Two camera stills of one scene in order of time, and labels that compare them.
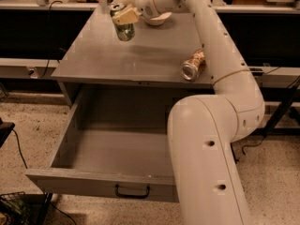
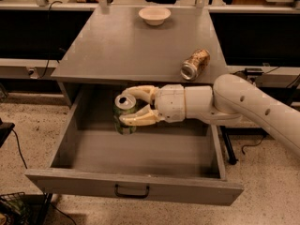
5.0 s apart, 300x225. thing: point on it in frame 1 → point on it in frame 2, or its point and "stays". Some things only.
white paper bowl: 159,19 stays
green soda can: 125,32 → 124,104
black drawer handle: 116,190 stays
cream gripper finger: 127,17 → 145,116
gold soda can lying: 192,67 stays
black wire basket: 15,208 stays
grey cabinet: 152,59 stays
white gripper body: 144,1 → 170,103
